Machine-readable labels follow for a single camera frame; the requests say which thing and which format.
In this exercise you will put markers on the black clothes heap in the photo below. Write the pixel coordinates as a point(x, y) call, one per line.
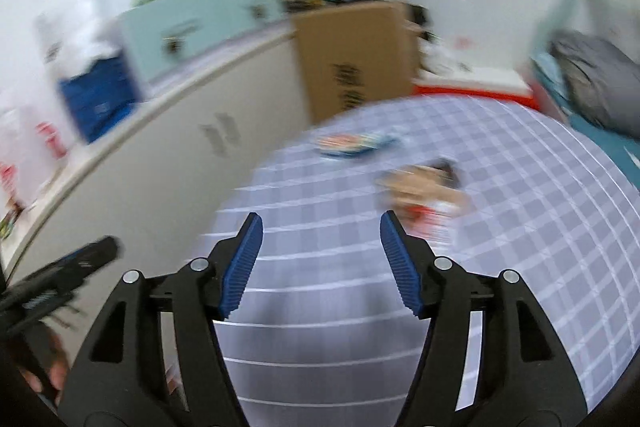
point(417, 22)

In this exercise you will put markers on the grey duvet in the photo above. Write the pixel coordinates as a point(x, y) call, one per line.
point(595, 77)

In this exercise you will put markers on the tall cardboard box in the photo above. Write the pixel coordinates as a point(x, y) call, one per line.
point(350, 57)

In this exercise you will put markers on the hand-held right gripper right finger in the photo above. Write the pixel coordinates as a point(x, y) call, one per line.
point(400, 267)

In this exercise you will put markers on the blue snack packet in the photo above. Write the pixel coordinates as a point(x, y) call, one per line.
point(350, 145)

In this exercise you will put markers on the checked grey tablecloth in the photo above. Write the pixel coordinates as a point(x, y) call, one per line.
point(500, 207)

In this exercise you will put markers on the blue woven bag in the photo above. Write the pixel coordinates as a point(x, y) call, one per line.
point(97, 102)

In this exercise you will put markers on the green wrapper scrap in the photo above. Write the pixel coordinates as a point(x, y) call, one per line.
point(7, 219)

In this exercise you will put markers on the person's left hand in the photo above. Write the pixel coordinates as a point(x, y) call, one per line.
point(50, 372)

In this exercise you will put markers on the teal drawer unit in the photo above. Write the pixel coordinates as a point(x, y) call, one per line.
point(200, 22)

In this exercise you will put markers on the white low platform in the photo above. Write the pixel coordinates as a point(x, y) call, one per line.
point(475, 84)

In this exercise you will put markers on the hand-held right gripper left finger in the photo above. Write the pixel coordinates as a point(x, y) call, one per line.
point(242, 267)

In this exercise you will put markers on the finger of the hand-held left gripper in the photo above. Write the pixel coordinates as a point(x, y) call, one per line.
point(80, 262)
point(35, 307)

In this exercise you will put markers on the white shopping bag black print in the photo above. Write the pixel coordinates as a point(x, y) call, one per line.
point(75, 22)

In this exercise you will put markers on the long white cabinet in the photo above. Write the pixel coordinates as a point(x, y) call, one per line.
point(150, 167)

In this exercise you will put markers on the white plastic bag red print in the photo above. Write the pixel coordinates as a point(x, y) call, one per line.
point(45, 142)

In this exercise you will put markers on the teal bedsheet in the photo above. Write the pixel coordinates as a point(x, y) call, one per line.
point(605, 142)

